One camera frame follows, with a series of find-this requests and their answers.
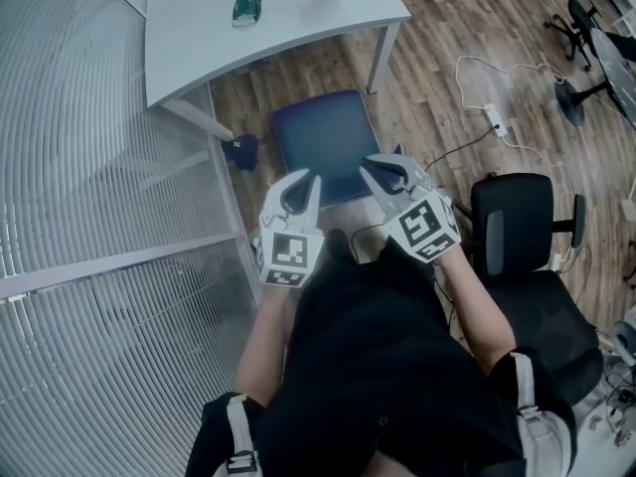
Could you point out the black mesh office chair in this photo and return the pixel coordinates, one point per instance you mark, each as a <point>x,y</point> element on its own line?
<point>517,216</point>

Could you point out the black swivel office chair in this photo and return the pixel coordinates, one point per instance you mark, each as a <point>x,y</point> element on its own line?
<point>579,23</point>

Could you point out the person's left forearm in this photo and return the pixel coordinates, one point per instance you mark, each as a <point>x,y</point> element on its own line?
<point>268,346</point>

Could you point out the grey white device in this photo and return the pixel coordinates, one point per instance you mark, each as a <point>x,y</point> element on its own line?
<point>625,341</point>

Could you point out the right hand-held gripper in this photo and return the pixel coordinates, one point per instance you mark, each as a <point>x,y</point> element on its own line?
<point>425,226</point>

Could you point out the white power strip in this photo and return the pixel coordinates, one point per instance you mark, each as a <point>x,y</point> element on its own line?
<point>495,119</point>

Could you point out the round table with black base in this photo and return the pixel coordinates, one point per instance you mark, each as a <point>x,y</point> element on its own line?
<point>569,102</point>

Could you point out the blue padded chair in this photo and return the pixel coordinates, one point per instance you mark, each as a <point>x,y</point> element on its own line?
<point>323,137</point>

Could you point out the dark blue bag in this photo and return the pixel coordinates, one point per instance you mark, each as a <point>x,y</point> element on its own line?
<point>242,153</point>

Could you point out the person's black shoe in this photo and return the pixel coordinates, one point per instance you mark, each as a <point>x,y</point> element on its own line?
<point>339,245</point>

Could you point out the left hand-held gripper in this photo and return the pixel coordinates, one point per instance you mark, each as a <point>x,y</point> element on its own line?
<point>288,256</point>

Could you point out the person's right forearm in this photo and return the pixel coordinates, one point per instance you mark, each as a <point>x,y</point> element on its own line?
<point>477,316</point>

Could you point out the person's black clothing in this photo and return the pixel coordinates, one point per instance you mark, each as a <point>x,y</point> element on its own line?
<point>377,365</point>

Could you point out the white power adapter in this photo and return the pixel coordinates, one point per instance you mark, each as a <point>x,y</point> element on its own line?
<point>629,207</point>

